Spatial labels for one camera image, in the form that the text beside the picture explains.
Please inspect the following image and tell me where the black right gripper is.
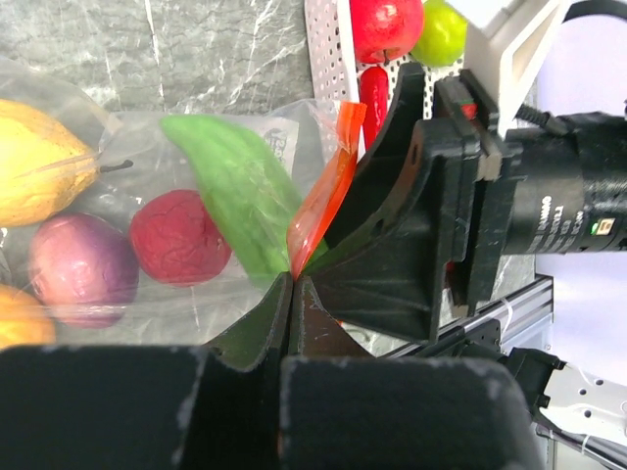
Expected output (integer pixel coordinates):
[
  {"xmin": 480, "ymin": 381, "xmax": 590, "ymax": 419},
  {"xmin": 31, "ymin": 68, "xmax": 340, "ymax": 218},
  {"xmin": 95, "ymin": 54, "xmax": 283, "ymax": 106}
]
[{"xmin": 323, "ymin": 63, "xmax": 626, "ymax": 315}]

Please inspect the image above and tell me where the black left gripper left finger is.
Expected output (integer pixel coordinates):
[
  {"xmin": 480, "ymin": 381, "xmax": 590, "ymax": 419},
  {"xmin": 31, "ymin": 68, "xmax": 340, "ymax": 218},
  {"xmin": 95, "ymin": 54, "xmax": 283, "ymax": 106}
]
[{"xmin": 207, "ymin": 273, "xmax": 293, "ymax": 372}]

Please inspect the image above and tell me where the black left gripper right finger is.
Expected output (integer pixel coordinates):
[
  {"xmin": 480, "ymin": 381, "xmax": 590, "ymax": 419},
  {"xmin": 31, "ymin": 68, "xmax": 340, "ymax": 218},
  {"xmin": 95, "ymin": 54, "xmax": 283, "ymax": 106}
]
[{"xmin": 286, "ymin": 276, "xmax": 373, "ymax": 358}]

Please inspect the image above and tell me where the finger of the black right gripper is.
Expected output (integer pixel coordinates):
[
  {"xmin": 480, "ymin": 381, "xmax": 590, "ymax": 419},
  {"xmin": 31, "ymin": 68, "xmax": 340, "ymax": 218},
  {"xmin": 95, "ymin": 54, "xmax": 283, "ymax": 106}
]
[{"xmin": 306, "ymin": 229, "xmax": 436, "ymax": 342}]

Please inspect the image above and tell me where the dark red wrinkled fruit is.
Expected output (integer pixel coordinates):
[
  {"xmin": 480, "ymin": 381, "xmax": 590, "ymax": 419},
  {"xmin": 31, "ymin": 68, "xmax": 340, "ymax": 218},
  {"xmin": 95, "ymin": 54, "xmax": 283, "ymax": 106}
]
[{"xmin": 128, "ymin": 189, "xmax": 232, "ymax": 287}]

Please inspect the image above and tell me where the green bitter gourd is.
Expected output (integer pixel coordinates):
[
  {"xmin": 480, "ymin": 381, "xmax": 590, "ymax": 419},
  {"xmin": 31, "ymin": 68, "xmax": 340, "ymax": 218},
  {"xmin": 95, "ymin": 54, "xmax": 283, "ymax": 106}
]
[{"xmin": 159, "ymin": 114, "xmax": 324, "ymax": 289}]

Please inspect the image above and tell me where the green pear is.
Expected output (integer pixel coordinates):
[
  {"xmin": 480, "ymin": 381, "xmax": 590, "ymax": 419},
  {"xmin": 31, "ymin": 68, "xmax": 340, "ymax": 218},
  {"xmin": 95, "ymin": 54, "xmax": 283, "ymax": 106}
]
[{"xmin": 410, "ymin": 0, "xmax": 467, "ymax": 68}]

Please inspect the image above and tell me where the clear zip top bag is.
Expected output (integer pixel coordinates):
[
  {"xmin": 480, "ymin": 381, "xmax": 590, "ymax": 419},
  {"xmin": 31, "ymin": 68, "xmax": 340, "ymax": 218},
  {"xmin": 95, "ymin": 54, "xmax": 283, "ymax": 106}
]
[{"xmin": 1, "ymin": 59, "xmax": 365, "ymax": 348}]

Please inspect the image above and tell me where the purple onion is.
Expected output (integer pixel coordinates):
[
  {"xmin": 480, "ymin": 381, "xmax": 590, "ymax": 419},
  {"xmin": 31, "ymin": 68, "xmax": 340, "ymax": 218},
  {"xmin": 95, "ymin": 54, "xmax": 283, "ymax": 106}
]
[{"xmin": 28, "ymin": 212, "xmax": 139, "ymax": 329}]

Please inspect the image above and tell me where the orange peach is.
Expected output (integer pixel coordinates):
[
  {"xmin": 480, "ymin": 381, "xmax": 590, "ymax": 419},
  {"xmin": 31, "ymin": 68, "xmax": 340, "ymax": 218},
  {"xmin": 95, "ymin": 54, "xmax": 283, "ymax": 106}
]
[{"xmin": 0, "ymin": 285, "xmax": 56, "ymax": 349}]

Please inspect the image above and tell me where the yellow pear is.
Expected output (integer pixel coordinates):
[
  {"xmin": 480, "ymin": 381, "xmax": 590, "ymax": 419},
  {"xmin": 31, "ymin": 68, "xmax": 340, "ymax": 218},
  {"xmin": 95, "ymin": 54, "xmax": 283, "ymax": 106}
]
[{"xmin": 1, "ymin": 99, "xmax": 133, "ymax": 227}]

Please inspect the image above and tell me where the red chili pepper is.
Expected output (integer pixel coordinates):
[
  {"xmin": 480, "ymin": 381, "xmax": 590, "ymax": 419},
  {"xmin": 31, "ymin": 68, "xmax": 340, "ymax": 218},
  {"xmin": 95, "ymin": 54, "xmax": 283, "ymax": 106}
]
[{"xmin": 360, "ymin": 66, "xmax": 389, "ymax": 150}]

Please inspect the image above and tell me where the white perforated plastic basket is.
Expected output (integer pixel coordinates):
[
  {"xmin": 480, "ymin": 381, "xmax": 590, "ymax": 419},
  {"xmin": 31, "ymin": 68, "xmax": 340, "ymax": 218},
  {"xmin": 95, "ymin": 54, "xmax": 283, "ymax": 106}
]
[{"xmin": 303, "ymin": 0, "xmax": 466, "ymax": 163}]

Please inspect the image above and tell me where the red apple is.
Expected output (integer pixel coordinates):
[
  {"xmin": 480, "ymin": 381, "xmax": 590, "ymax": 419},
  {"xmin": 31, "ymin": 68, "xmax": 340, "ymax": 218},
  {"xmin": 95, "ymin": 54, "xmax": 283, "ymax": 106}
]
[{"xmin": 349, "ymin": 0, "xmax": 425, "ymax": 64}]

